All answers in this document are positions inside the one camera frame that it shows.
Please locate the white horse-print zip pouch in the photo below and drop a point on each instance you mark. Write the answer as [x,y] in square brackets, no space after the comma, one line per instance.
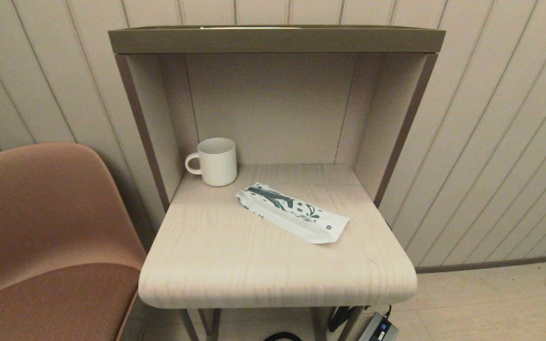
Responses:
[296,215]

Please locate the white ribbed ceramic mug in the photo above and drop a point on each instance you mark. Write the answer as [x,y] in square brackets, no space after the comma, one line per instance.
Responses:
[218,163]

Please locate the grey power adapter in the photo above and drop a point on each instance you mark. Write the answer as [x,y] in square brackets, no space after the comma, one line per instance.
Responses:
[377,329]

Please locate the pink upholstered chair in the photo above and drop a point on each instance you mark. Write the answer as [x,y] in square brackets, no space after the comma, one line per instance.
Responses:
[40,213]

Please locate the beige wooden hutch desk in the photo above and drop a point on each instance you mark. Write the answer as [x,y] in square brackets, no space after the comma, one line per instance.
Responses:
[277,255]

